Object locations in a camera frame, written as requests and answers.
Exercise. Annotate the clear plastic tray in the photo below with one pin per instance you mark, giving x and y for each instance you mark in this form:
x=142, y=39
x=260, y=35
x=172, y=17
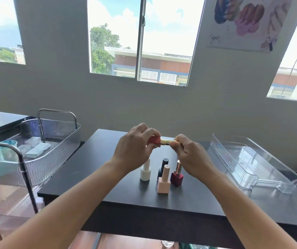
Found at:
x=244, y=158

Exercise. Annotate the black nail polish bottle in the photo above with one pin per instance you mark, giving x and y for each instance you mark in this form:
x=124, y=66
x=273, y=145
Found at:
x=164, y=163

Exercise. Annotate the person's left hand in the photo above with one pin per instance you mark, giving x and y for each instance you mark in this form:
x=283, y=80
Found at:
x=130, y=150

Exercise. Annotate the person's right forearm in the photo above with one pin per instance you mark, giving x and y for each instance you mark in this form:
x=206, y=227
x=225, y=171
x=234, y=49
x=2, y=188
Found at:
x=242, y=212

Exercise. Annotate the clear ribbed lower cart basket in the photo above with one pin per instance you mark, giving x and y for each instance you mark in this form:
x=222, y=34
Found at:
x=11, y=199

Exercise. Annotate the sliding glass window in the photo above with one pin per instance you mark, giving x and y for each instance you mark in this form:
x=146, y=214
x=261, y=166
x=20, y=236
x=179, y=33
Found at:
x=143, y=41

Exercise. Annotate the white-framed glass window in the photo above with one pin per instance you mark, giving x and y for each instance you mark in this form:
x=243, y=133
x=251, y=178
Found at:
x=294, y=75

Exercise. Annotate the dark red nail polish bottle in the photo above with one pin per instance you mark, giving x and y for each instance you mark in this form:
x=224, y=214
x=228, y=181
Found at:
x=177, y=178

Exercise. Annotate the clear ribbed cart basket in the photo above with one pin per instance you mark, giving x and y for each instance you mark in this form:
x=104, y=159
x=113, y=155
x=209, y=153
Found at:
x=11, y=199
x=57, y=150

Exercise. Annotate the black side counter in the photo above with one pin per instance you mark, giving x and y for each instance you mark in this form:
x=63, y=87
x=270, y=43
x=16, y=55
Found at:
x=3, y=119

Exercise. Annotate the red gold-capped nail polish bottle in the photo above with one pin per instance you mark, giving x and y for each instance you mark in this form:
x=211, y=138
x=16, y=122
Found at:
x=155, y=141

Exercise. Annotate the person's right hand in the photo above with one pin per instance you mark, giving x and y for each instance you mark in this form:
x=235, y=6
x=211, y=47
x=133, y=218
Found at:
x=192, y=159

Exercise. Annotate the teal bowl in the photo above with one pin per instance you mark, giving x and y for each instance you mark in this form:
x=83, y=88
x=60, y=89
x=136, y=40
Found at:
x=10, y=146

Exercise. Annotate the person's left forearm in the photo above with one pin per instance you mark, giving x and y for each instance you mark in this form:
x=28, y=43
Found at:
x=68, y=207

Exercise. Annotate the white nail polish bottle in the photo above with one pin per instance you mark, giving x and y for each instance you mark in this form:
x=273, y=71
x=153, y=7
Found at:
x=145, y=173

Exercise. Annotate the pink nail polish bottle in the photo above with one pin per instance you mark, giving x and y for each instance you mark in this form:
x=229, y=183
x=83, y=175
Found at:
x=163, y=185

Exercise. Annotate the small white box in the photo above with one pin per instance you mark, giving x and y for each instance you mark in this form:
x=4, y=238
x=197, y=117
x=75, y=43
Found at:
x=42, y=147
x=23, y=148
x=33, y=152
x=33, y=141

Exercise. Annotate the small glass window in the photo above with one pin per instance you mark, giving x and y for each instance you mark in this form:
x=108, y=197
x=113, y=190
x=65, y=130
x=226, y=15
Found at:
x=0, y=31

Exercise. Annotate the nail art wall poster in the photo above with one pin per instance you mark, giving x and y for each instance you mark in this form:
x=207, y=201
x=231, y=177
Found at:
x=249, y=23

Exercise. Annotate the person's right fingers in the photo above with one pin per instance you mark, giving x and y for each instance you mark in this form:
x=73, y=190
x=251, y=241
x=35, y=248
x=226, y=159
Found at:
x=180, y=143

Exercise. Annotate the person's left fingers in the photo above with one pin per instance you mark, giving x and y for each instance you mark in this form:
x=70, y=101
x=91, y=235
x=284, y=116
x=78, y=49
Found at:
x=144, y=133

